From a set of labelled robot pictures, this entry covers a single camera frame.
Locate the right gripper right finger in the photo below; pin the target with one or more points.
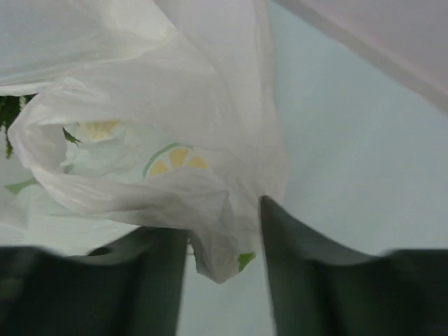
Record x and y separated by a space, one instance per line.
321 287

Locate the white plastic bag lemon print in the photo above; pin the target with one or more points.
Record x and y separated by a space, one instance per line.
147 113

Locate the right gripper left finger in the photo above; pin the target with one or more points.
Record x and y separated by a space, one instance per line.
131 286

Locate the fake pineapple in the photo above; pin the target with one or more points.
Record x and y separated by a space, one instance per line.
11 107

